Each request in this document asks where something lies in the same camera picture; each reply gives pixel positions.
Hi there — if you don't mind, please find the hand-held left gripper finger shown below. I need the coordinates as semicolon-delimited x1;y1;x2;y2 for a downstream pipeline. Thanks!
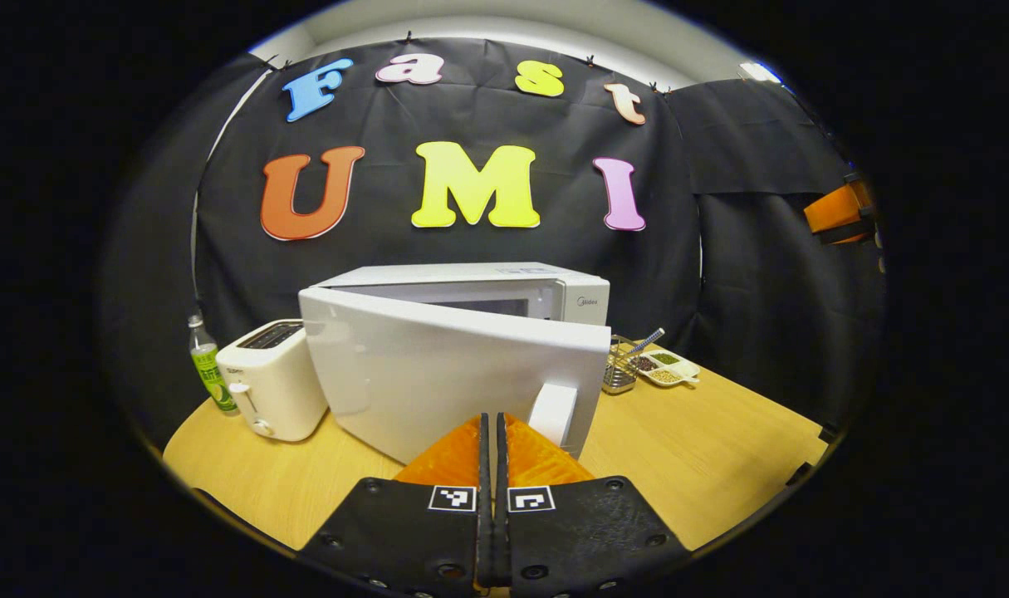
298;413;495;598
494;413;692;598

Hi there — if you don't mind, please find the white microwave oven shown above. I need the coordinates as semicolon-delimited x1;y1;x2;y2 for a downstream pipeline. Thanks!
298;262;612;466

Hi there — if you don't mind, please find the white divided dish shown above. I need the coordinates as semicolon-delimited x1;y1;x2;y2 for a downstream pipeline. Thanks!
629;349;702;388

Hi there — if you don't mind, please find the white toaster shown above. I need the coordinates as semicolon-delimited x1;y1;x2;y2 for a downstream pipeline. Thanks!
215;319;331;443

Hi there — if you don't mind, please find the green drink bottle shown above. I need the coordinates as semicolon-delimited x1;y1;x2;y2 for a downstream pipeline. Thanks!
188;314;239;414

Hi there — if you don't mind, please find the metal wire rack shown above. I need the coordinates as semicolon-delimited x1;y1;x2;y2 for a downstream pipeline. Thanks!
601;335;640;395

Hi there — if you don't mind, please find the checked handle spoon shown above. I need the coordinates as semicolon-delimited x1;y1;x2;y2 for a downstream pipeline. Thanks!
625;327;666;360

